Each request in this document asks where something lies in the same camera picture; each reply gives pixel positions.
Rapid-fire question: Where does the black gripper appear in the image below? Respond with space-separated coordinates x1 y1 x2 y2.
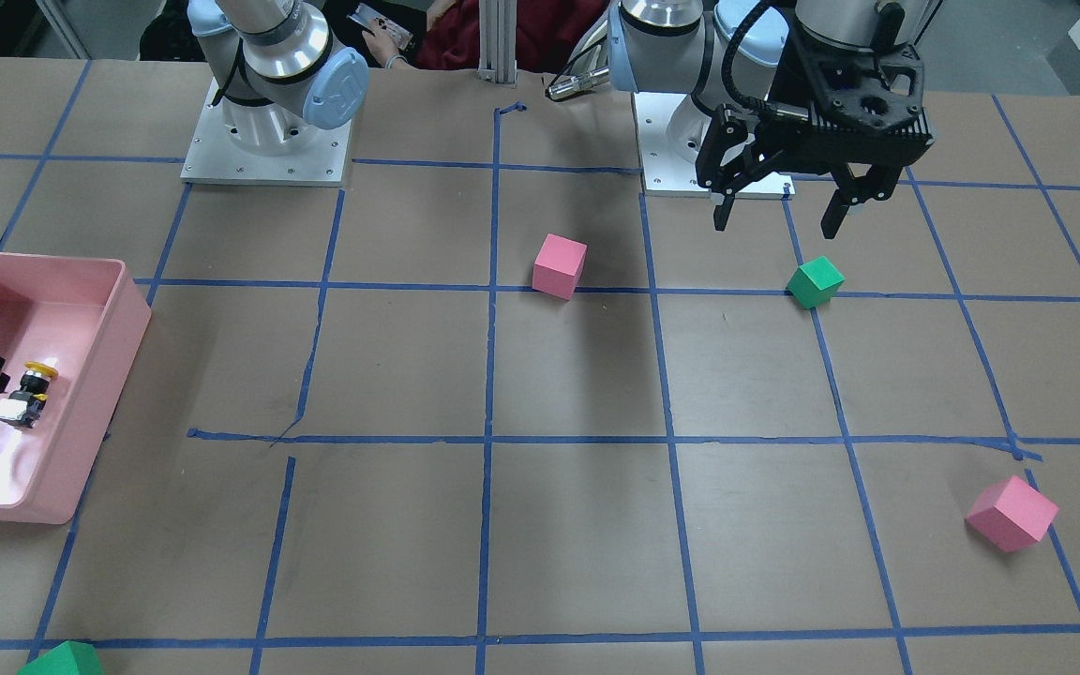
696 39 935 240

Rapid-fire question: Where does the green cube centre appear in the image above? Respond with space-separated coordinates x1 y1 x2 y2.
786 256 846 310

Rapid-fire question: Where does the green cube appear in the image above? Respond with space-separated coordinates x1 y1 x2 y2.
786 256 846 310
17 640 106 675

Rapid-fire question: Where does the pink plastic bin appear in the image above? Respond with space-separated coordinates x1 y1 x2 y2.
0 252 151 524

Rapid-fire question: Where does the pink cube near centre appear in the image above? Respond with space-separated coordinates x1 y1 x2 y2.
531 233 588 302

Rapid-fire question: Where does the pink cube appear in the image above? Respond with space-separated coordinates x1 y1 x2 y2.
531 233 588 302
966 475 1059 554

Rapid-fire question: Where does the person in red hoodie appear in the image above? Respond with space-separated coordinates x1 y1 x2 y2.
322 0 612 75

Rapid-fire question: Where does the green cube far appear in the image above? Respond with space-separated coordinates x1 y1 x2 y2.
17 640 106 675

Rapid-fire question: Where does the pink cube front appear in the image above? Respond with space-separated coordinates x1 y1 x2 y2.
966 475 1059 554

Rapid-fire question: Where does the aluminium frame post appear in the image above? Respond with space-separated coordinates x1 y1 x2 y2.
476 0 518 87

